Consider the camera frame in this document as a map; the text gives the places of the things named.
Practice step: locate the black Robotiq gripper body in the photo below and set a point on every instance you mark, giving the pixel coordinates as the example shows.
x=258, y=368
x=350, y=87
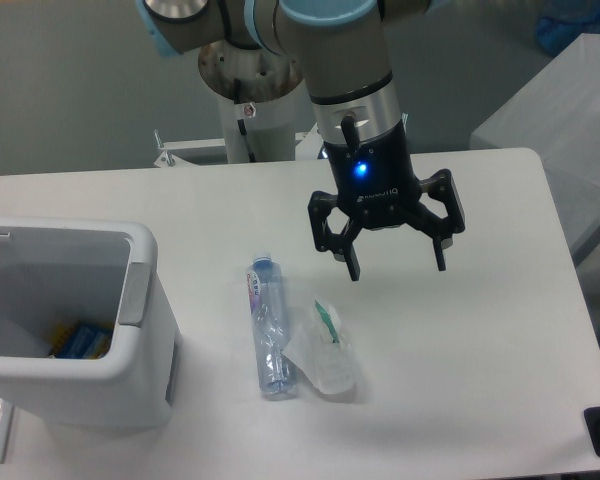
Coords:
x=375, y=180

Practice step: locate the crushed clear plastic bottle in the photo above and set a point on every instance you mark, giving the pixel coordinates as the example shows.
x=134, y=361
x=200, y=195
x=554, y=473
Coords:
x=271, y=328

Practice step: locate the clear plastic wrapper green strip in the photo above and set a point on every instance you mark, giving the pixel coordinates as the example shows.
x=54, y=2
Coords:
x=320, y=349

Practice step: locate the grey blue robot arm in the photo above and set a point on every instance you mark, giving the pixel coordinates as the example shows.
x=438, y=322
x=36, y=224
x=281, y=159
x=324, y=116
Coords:
x=340, y=49

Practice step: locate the blue yellow trash in can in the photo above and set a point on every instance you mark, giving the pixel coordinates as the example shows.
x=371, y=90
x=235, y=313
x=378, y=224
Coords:
x=80, y=341

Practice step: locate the white trash can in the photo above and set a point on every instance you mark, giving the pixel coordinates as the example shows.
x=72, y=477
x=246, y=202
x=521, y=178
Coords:
x=57, y=272

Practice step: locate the grey covered side table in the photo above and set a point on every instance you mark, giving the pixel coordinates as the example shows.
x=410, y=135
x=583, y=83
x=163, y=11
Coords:
x=557, y=115

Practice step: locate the left metal table clamp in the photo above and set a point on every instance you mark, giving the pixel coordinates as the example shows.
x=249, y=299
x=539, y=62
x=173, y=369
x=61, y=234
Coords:
x=167, y=157

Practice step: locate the blue bag in corner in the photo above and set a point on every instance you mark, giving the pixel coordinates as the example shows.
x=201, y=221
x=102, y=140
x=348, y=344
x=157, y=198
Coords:
x=560, y=23

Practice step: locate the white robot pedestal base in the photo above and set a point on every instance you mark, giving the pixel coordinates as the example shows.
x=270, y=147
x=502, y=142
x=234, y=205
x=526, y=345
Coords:
x=255, y=92

